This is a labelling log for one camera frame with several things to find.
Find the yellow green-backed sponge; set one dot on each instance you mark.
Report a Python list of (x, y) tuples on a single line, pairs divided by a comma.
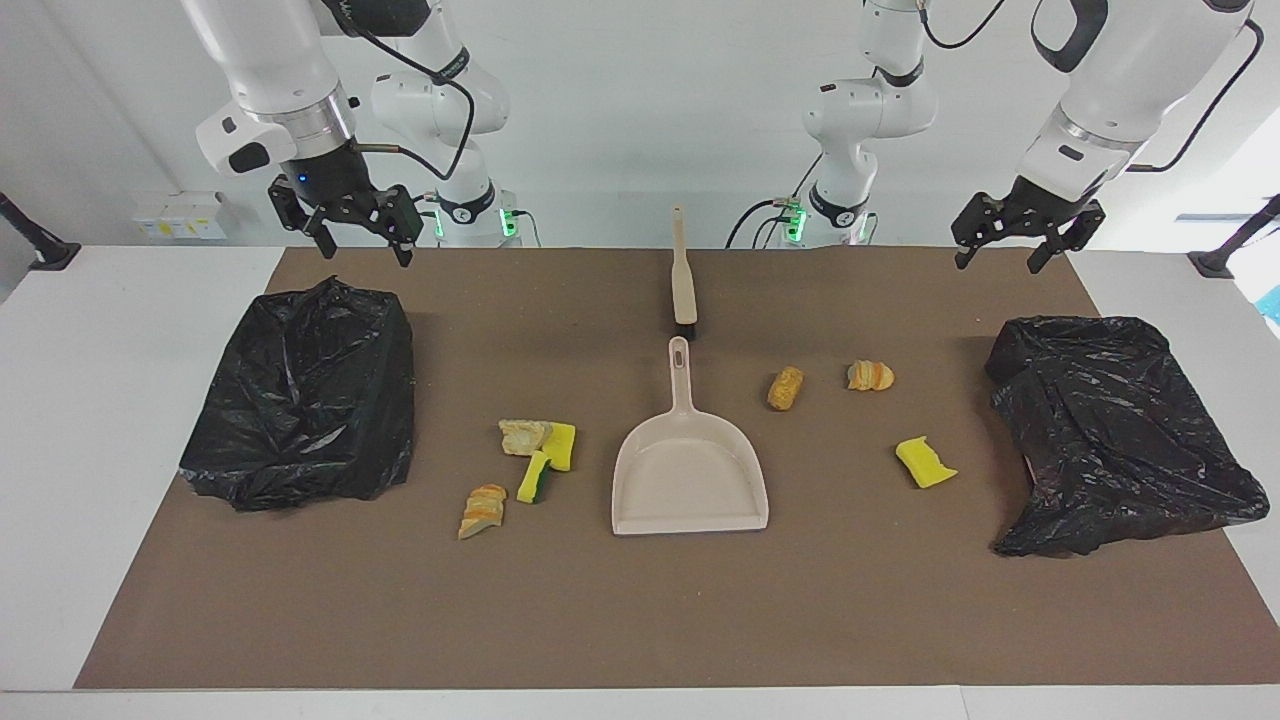
[(562, 445), (533, 480), (925, 463)]

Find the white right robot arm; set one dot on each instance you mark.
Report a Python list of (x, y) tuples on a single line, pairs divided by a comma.
[(270, 60)]

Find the teal object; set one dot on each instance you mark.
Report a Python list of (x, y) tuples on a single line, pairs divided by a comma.
[(1273, 305)]

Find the pale bread chunk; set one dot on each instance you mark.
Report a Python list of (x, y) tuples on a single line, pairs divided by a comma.
[(523, 436)]

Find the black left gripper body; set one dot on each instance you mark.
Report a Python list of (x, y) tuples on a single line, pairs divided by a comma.
[(1045, 212)]

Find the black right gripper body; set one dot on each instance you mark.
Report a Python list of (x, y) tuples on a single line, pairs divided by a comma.
[(330, 180)]

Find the sliced bread loaf piece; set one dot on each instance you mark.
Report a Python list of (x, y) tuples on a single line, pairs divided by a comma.
[(484, 510)]

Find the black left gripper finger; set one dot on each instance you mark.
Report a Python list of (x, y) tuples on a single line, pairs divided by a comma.
[(1085, 225), (985, 218)]

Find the sliced croissant piece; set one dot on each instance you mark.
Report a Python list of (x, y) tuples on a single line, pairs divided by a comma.
[(870, 375)]

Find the beige plastic dustpan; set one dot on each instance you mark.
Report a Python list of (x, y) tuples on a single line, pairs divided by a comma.
[(690, 470)]

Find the brown table mat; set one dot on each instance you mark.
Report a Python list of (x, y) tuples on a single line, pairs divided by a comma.
[(640, 620)]

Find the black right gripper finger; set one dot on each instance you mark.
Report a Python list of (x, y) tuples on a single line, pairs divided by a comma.
[(300, 212), (402, 215)]

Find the beige hand brush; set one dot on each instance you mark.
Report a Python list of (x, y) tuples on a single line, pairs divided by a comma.
[(684, 275)]

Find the black clamp stand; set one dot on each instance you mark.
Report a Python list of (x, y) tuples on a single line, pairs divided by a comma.
[(55, 257), (1215, 262)]

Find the brown bread roll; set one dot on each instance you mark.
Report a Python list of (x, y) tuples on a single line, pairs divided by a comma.
[(786, 388)]

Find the black trash bag bin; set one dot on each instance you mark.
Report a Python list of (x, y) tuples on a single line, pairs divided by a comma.
[(310, 400), (1110, 430)]

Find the white wall socket box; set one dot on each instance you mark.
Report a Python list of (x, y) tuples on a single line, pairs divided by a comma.
[(180, 215)]

